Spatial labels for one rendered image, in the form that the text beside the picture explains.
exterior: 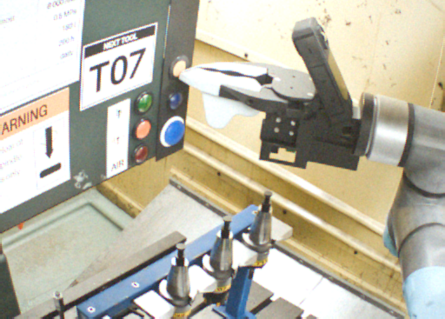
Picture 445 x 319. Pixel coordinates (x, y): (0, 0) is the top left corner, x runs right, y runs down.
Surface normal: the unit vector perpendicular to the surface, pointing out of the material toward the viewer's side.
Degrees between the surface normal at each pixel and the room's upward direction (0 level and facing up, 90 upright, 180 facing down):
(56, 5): 90
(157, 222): 25
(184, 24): 90
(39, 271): 0
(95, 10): 90
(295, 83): 0
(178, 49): 90
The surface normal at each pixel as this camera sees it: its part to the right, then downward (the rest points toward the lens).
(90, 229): 0.11, -0.84
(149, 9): 0.75, 0.42
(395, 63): -0.66, 0.34
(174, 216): -0.17, -0.62
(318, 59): -0.22, 0.54
